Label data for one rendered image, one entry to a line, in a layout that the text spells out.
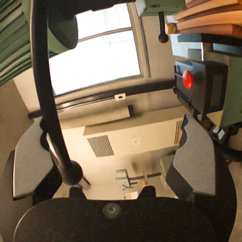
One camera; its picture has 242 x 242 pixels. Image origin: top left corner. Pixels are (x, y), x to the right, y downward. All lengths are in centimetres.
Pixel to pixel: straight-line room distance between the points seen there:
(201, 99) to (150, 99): 155
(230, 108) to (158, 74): 144
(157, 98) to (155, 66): 44
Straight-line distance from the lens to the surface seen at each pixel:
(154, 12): 25
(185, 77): 21
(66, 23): 24
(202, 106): 21
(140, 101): 172
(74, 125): 177
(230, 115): 27
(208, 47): 27
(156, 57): 159
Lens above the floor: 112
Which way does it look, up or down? 6 degrees up
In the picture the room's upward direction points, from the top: 100 degrees counter-clockwise
